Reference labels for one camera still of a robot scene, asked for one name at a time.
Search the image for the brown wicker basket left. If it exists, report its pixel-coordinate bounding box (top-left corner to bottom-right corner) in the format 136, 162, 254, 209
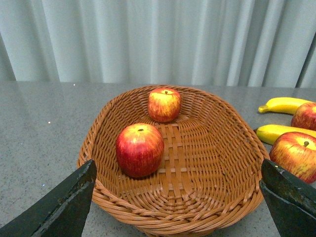
77, 85, 269, 237

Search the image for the dark red apple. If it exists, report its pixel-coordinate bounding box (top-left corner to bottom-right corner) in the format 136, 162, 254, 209
116, 123, 164, 178

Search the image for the yellow banana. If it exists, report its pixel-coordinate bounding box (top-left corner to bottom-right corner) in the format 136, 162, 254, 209
258, 97, 310, 115
254, 124, 316, 145

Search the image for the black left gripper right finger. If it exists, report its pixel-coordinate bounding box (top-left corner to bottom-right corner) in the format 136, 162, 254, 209
259, 159, 316, 237

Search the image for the white curtain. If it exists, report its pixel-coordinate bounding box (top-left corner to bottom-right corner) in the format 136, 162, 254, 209
0, 0, 316, 88

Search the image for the red yellow apple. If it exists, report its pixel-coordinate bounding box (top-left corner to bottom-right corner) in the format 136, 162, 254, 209
148, 88, 182, 122
269, 132, 316, 184

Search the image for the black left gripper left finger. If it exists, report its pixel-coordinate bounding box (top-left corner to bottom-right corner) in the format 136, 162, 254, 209
0, 160, 97, 237

